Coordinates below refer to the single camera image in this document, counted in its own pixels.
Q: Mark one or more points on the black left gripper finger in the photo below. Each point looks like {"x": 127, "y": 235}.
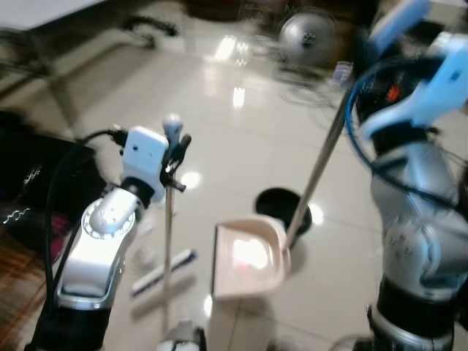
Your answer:
{"x": 183, "y": 145}
{"x": 175, "y": 185}

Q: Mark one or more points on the broom with white blue brush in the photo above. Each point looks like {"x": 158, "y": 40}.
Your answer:
{"x": 168, "y": 234}

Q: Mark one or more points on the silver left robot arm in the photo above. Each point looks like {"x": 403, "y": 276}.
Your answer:
{"x": 95, "y": 252}

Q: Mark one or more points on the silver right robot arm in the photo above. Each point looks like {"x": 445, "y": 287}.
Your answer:
{"x": 417, "y": 241}

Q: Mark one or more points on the grey floor fan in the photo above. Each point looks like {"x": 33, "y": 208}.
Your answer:
{"x": 307, "y": 36}

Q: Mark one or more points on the black round bin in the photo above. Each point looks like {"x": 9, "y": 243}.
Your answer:
{"x": 276, "y": 205}

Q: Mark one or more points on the black bag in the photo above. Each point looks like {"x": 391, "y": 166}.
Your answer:
{"x": 29, "y": 175}

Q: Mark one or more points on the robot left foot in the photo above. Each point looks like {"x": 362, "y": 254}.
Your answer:
{"x": 183, "y": 338}

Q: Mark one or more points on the white table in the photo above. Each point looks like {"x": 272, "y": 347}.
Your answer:
{"x": 36, "y": 11}

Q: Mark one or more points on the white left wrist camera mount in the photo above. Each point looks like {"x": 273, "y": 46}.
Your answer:
{"x": 144, "y": 157}

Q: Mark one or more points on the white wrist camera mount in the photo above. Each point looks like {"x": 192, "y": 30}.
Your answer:
{"x": 431, "y": 91}
{"x": 144, "y": 157}

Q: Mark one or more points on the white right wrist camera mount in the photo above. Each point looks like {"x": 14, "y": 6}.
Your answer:
{"x": 431, "y": 91}

